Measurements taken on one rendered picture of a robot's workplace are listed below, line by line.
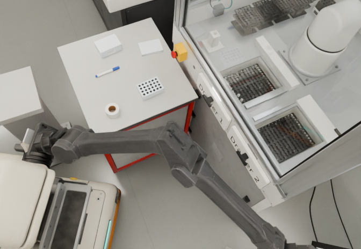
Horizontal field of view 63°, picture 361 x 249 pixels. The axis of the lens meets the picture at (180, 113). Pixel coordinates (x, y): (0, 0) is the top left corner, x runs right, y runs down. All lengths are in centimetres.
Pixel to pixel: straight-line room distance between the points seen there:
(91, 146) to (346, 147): 69
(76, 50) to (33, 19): 140
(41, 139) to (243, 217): 66
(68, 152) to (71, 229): 31
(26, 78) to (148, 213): 115
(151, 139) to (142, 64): 99
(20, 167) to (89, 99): 81
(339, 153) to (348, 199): 167
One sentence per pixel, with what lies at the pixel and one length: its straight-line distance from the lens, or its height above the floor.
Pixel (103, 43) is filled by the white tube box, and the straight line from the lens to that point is 174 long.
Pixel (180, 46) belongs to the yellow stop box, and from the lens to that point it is 158.
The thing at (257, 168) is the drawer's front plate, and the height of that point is 92.
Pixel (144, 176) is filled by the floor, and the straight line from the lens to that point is 221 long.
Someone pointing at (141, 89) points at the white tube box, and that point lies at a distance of 158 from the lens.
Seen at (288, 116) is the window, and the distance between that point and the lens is 104.
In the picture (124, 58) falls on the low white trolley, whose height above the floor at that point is 76.
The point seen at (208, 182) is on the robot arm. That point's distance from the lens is 79.
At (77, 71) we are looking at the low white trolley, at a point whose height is 76.
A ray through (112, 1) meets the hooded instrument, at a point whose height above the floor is 89.
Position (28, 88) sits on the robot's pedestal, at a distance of 174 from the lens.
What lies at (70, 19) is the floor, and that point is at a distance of 306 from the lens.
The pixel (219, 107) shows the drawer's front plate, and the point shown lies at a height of 92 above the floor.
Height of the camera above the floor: 214
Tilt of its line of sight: 63 degrees down
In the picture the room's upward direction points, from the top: 8 degrees clockwise
